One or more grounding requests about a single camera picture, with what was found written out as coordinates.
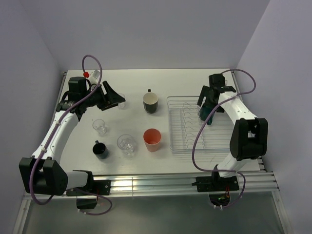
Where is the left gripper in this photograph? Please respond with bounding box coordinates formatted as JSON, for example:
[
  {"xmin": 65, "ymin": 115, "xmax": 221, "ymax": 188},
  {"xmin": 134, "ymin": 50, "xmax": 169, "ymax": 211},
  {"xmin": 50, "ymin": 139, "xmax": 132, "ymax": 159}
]
[{"xmin": 82, "ymin": 81, "xmax": 125, "ymax": 111}]

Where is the dark green ceramic mug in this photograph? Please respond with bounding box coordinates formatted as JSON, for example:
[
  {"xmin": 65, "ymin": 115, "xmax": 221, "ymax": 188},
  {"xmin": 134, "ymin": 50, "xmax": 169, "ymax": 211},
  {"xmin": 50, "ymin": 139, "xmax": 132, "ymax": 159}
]
[{"xmin": 198, "ymin": 104, "xmax": 214, "ymax": 125}]

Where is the black ceramic mug cream inside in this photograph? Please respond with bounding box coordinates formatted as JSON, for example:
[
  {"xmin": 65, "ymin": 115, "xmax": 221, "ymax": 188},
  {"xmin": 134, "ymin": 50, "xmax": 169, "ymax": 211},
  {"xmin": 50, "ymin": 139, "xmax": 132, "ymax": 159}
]
[{"xmin": 143, "ymin": 89, "xmax": 158, "ymax": 114}]

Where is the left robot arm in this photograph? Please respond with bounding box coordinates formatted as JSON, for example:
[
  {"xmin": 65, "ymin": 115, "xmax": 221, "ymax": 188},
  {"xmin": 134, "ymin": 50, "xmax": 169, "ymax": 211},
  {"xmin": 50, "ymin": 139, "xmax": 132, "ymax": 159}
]
[{"xmin": 19, "ymin": 77, "xmax": 125, "ymax": 195}]

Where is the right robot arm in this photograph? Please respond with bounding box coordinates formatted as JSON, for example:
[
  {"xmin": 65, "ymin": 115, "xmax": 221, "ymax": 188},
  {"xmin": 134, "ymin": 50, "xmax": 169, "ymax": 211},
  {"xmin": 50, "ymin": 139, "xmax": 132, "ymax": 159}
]
[{"xmin": 197, "ymin": 73, "xmax": 268, "ymax": 190}]

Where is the clear glass near back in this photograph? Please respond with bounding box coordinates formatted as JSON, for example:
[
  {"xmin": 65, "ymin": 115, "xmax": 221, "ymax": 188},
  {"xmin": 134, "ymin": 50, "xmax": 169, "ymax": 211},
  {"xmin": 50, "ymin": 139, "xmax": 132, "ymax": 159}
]
[{"xmin": 118, "ymin": 93, "xmax": 126, "ymax": 109}]

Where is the small clear glass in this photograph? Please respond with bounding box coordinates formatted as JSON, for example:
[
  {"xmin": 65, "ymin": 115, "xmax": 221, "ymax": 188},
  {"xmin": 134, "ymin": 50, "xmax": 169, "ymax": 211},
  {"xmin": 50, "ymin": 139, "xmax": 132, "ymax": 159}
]
[{"xmin": 92, "ymin": 119, "xmax": 107, "ymax": 136}]

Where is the clear plastic drip tray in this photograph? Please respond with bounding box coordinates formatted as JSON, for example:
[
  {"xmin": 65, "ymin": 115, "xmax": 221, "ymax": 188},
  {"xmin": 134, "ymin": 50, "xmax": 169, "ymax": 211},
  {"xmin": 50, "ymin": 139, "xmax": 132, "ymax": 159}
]
[{"xmin": 166, "ymin": 96, "xmax": 234, "ymax": 155}]

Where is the large clear glass tumbler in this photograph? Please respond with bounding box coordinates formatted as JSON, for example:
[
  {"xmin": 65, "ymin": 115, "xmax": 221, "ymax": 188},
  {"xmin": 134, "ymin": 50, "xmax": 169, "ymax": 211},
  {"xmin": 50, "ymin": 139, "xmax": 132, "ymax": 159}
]
[{"xmin": 117, "ymin": 134, "xmax": 136, "ymax": 155}]

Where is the small black mug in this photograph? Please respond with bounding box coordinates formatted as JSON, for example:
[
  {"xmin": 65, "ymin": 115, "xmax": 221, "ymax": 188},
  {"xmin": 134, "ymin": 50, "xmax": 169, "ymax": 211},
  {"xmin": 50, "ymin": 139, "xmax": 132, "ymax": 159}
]
[{"xmin": 92, "ymin": 140, "xmax": 109, "ymax": 159}]

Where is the orange plastic cup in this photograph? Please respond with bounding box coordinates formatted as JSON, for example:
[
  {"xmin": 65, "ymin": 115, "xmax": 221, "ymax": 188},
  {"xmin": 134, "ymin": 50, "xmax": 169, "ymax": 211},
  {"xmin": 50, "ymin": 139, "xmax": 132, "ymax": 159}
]
[{"xmin": 143, "ymin": 128, "xmax": 161, "ymax": 152}]

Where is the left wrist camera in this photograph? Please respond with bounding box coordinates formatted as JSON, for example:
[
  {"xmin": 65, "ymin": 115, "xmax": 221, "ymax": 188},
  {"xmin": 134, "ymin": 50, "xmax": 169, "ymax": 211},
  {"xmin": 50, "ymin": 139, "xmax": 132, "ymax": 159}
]
[{"xmin": 83, "ymin": 70, "xmax": 100, "ymax": 83}]

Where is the white wire dish rack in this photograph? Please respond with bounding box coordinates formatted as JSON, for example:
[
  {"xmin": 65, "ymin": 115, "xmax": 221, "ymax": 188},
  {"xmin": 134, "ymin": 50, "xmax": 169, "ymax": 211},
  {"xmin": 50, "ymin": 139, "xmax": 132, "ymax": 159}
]
[{"xmin": 167, "ymin": 97, "xmax": 232, "ymax": 150}]

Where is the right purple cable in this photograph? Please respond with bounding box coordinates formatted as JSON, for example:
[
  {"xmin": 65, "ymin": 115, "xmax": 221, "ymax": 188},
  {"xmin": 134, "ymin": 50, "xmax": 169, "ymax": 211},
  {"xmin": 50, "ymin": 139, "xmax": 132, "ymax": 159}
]
[{"xmin": 192, "ymin": 69, "xmax": 257, "ymax": 208}]

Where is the purple cable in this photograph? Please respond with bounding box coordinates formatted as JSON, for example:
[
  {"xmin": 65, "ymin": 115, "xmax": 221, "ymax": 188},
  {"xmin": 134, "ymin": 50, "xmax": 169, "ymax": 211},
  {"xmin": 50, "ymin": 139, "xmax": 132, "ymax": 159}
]
[
  {"xmin": 192, "ymin": 69, "xmax": 257, "ymax": 208},
  {"xmin": 29, "ymin": 55, "xmax": 113, "ymax": 216}
]

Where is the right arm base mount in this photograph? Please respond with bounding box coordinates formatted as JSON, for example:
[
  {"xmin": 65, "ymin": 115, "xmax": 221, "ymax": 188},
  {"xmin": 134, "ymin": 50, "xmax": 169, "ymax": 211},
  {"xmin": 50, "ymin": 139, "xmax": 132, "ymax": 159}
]
[{"xmin": 192, "ymin": 175, "xmax": 239, "ymax": 206}]

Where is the aluminium extrusion rail frame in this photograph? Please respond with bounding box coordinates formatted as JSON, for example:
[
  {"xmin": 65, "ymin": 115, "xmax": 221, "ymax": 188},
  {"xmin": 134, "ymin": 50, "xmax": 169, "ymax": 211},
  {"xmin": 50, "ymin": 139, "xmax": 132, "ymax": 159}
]
[{"xmin": 23, "ymin": 170, "xmax": 280, "ymax": 201}]

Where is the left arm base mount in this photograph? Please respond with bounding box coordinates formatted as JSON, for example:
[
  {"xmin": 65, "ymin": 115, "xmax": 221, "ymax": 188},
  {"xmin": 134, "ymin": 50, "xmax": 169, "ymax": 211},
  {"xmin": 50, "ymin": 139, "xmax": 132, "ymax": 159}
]
[{"xmin": 66, "ymin": 179, "xmax": 112, "ymax": 211}]

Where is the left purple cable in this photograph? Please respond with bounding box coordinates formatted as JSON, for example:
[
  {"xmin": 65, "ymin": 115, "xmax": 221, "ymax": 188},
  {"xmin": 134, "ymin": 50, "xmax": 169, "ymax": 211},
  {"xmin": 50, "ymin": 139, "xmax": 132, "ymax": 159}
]
[{"xmin": 29, "ymin": 55, "xmax": 113, "ymax": 216}]

